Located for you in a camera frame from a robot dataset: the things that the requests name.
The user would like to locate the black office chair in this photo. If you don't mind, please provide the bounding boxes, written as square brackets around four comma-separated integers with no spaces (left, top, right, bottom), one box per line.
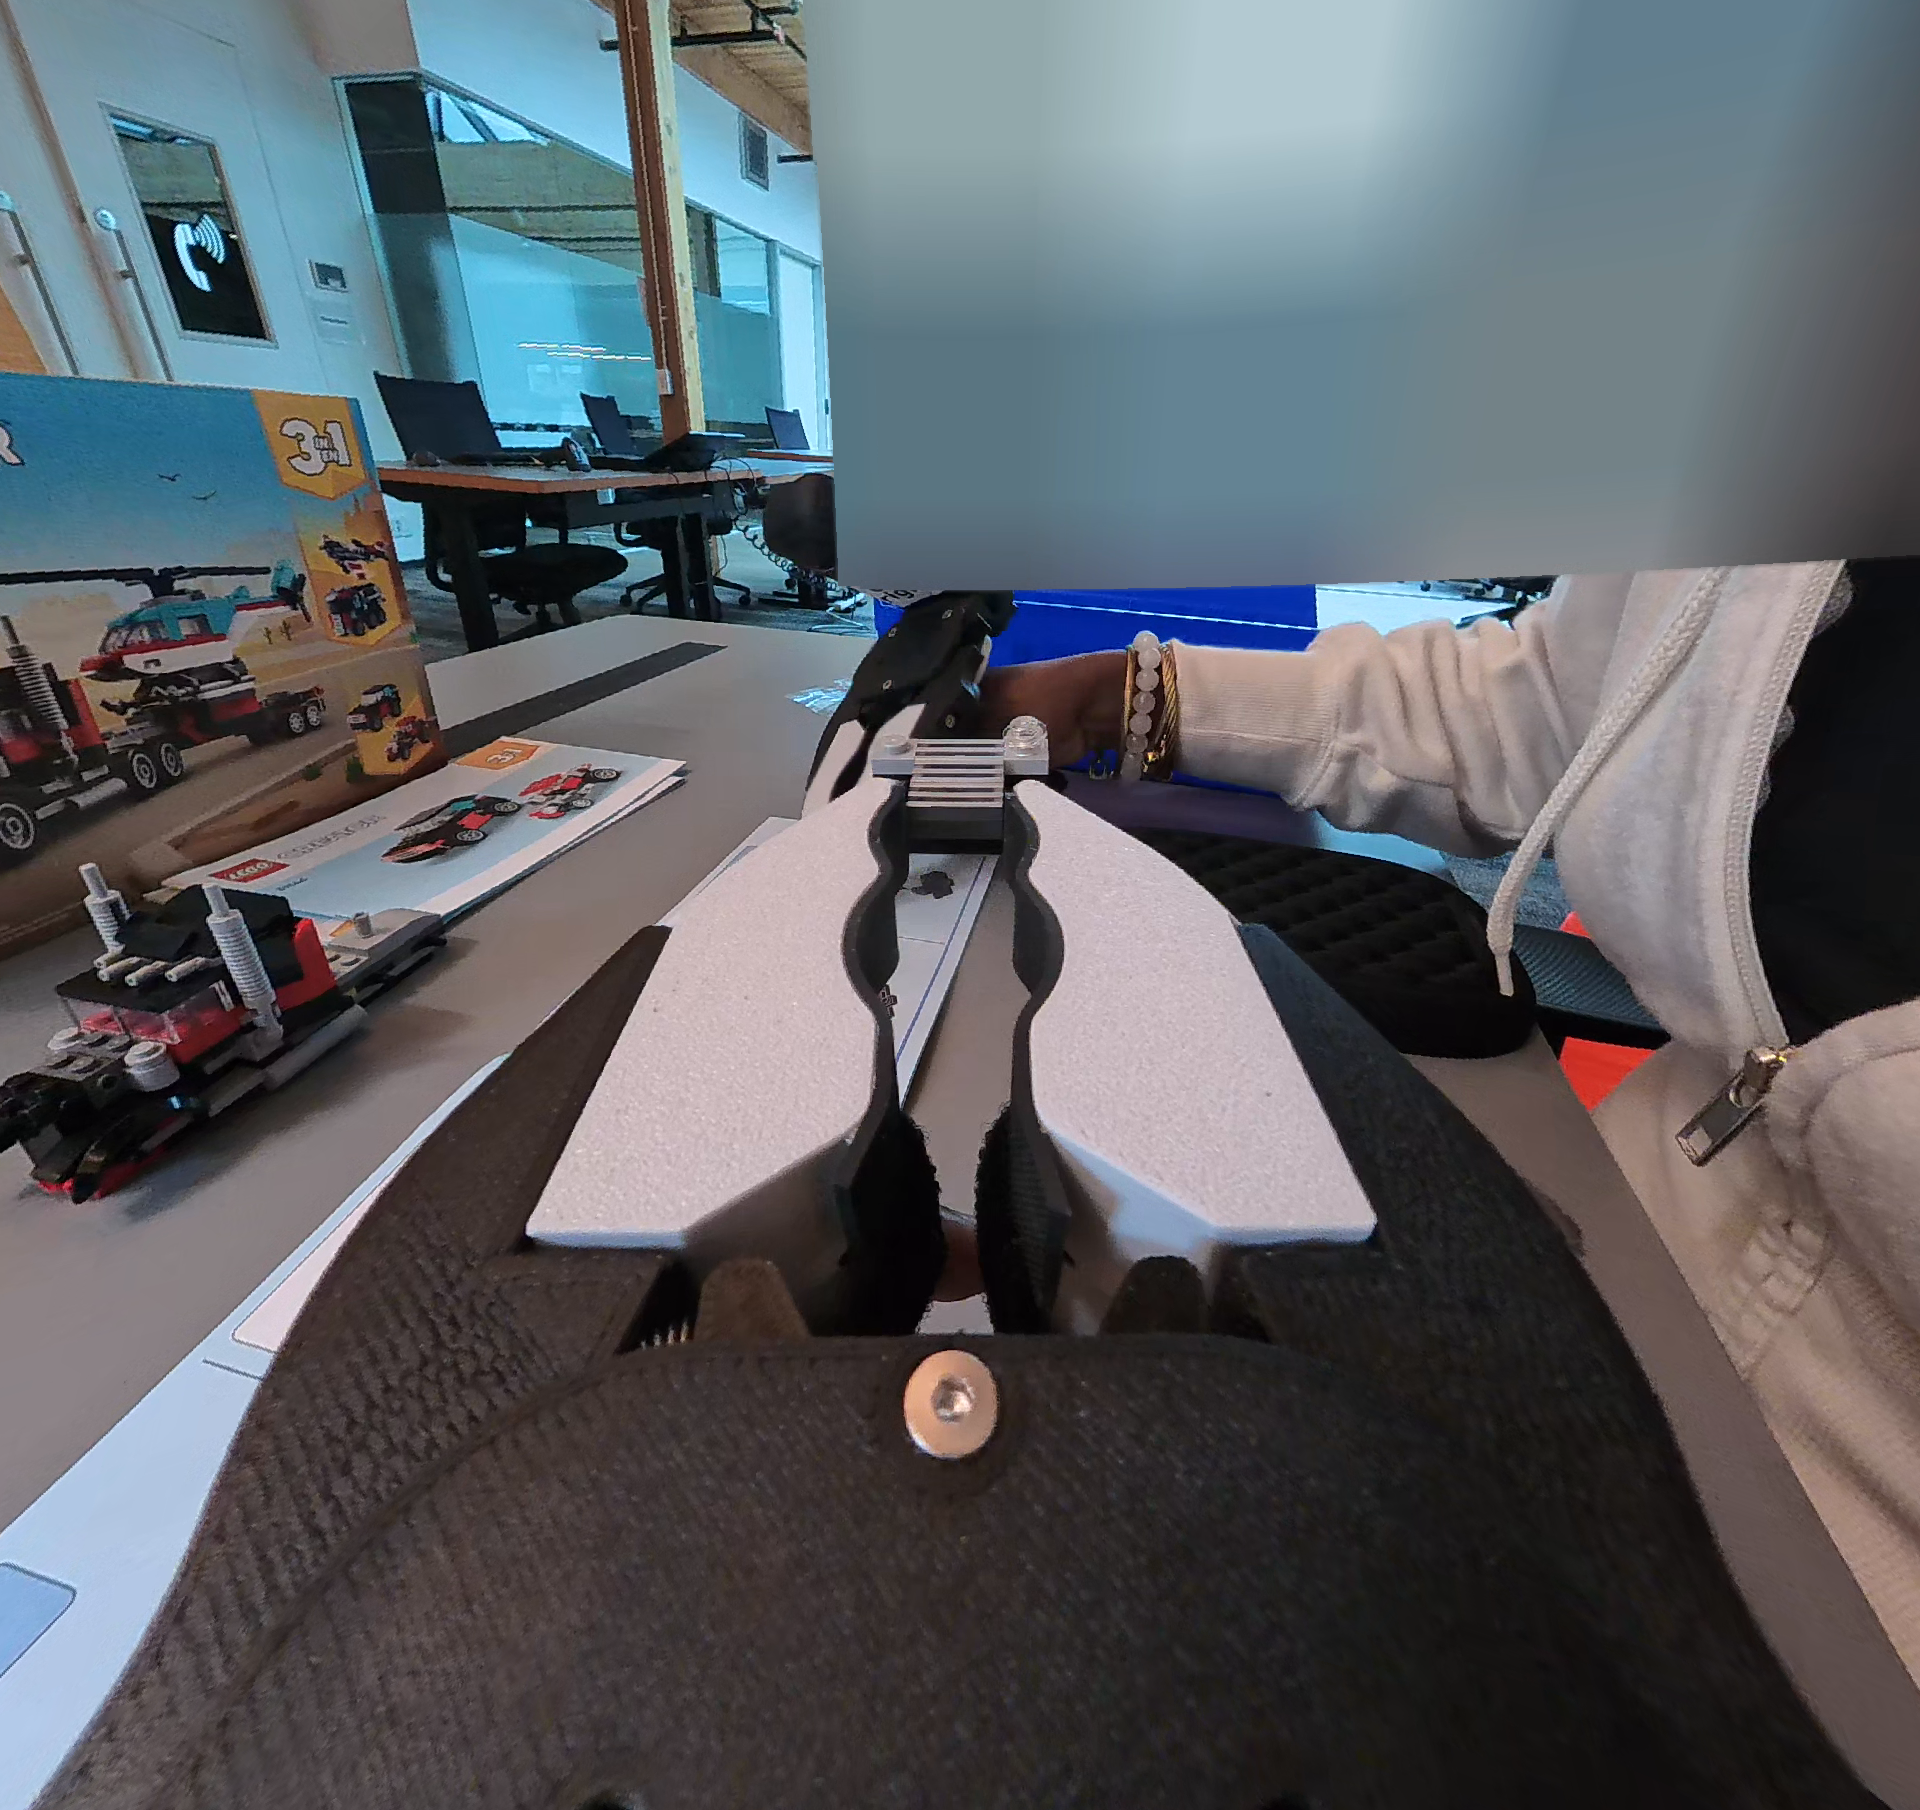
[480,537,631,629]

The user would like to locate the beaded bracelets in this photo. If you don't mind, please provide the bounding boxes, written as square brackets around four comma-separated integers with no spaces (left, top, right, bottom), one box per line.
[1117,629,1185,786]

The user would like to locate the wooden column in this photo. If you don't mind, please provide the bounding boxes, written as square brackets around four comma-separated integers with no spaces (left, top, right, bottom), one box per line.
[607,0,712,439]

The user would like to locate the lego truck model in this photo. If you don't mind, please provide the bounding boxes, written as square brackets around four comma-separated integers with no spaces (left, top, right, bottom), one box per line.
[0,860,448,1205]

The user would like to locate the black quilted case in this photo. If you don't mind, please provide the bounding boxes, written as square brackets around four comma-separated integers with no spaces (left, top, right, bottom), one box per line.
[1132,827,1538,1060]

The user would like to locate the black chair armrest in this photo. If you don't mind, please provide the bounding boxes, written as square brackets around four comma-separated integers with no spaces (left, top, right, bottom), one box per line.
[1507,921,1671,1051]

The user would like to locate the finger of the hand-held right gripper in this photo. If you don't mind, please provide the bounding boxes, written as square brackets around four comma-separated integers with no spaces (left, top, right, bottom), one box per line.
[808,705,905,812]

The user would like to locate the black shirt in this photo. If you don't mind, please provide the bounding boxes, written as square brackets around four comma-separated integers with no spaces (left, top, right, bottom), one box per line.
[1755,556,1920,1047]

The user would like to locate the black lego plate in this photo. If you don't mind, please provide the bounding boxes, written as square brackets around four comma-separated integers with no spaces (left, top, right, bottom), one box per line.
[894,775,1011,856]

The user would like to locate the open lego instruction booklet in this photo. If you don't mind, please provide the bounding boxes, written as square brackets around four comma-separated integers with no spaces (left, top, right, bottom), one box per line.
[0,810,1006,1810]

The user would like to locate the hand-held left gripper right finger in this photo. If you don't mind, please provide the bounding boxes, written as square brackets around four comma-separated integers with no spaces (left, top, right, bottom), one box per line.
[1006,783,1381,1320]

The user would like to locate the closed lego instruction booklet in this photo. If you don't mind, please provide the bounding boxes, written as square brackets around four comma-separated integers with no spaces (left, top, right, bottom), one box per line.
[166,735,690,930]

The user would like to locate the long wooden office desk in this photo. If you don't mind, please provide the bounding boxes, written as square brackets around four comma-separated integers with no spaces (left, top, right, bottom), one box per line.
[376,452,837,652]

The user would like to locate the blue plastic bin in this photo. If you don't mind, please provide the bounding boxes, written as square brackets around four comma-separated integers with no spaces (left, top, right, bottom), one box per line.
[870,579,1561,794]

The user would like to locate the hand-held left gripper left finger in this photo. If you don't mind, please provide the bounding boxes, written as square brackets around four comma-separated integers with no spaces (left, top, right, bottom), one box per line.
[525,790,905,1291]

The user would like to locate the phone sign door window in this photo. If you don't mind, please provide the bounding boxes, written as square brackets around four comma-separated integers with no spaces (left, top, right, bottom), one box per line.
[109,107,276,343]

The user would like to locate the person's right hand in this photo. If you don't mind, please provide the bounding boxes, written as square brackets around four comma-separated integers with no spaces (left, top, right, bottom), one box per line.
[980,648,1132,773]

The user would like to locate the lego set cardboard box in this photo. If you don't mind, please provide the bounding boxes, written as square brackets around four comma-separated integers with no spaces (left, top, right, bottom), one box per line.
[0,372,446,949]

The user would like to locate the red object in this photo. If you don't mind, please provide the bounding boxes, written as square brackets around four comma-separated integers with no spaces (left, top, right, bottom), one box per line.
[1557,909,1656,1109]

